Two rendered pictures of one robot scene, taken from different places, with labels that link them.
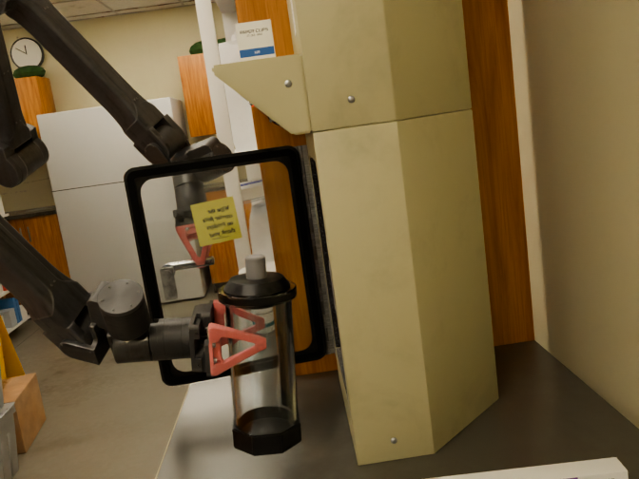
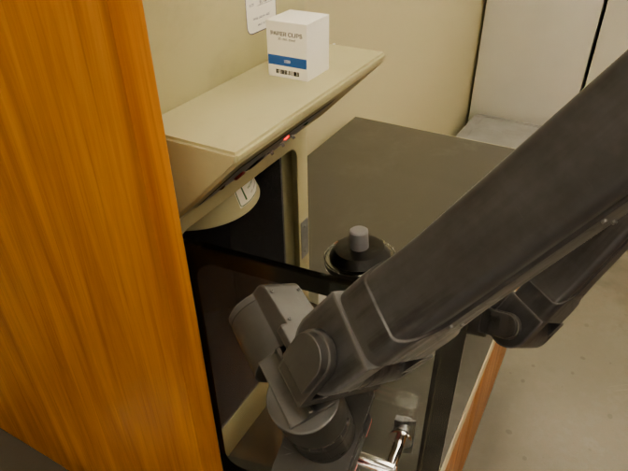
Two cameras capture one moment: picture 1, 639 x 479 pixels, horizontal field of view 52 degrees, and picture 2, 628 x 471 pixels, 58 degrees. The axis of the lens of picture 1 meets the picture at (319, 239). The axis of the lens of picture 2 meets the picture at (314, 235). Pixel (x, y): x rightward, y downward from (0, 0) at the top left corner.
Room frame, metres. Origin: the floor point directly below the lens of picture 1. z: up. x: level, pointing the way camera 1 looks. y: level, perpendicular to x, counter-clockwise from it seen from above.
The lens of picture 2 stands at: (1.49, 0.39, 1.72)
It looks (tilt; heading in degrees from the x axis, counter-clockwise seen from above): 35 degrees down; 211
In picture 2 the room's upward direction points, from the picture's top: 1 degrees counter-clockwise
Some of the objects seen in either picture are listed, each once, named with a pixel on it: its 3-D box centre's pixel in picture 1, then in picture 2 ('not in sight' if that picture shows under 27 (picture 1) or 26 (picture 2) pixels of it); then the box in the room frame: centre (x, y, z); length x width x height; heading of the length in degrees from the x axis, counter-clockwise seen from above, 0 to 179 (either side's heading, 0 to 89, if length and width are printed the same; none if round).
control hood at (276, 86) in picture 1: (265, 104); (280, 127); (1.01, 0.05, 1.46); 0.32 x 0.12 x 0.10; 2
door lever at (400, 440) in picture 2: not in sight; (362, 446); (1.16, 0.24, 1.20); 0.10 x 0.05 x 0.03; 97
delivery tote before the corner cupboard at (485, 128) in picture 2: not in sight; (510, 160); (-1.70, -0.16, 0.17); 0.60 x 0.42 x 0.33; 90
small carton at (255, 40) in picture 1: (256, 46); (298, 45); (0.96, 0.05, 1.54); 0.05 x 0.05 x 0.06; 2
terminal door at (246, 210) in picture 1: (229, 267); (309, 408); (1.14, 0.17, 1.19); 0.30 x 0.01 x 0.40; 97
